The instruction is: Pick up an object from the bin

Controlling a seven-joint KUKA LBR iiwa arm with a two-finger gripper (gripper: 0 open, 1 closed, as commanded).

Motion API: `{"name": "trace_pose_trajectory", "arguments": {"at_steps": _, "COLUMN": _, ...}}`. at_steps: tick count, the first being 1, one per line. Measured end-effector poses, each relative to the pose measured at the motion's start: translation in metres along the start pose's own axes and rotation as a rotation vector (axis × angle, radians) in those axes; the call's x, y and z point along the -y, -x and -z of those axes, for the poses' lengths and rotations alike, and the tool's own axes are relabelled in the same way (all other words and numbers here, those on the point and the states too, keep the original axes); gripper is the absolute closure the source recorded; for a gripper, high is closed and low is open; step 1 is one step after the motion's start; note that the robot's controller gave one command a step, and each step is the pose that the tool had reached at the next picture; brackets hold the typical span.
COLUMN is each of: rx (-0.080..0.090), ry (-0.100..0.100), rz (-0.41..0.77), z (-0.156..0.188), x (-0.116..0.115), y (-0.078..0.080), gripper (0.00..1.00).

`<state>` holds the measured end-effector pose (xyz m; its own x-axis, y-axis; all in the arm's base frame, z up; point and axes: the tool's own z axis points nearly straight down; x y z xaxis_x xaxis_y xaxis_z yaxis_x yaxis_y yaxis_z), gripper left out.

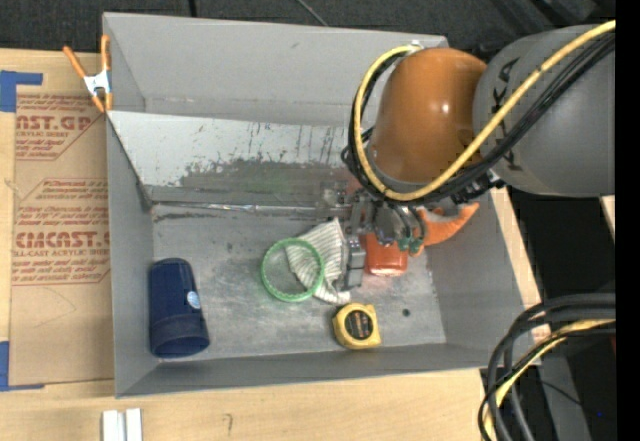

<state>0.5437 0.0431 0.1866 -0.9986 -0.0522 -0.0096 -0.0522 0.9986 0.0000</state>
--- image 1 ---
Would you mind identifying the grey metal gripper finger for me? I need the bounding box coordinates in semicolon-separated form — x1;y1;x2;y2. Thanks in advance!
341;235;356;292
352;237;368;289

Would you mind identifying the orange plastic container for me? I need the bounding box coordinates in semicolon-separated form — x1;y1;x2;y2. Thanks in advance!
363;232;408;278

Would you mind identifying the white striped cloth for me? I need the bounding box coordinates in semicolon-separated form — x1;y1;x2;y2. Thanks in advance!
283;217;353;306

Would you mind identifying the yellow and black tape measure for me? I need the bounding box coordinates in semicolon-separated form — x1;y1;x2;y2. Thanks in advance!
330;301;383;351

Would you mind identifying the orange plush toy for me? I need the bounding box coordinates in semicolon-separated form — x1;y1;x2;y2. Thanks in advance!
417;200;481;247

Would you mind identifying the grey metal bin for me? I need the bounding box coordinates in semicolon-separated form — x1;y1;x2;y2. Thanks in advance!
101;12;540;399

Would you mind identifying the dark blue cup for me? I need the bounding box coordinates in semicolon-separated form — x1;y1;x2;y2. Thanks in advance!
147;257;212;360

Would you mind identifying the brown cardboard board red print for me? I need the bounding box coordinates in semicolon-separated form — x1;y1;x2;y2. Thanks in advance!
0;47;117;393

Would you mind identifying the green plastic ring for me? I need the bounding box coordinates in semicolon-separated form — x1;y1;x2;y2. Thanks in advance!
259;236;327;304

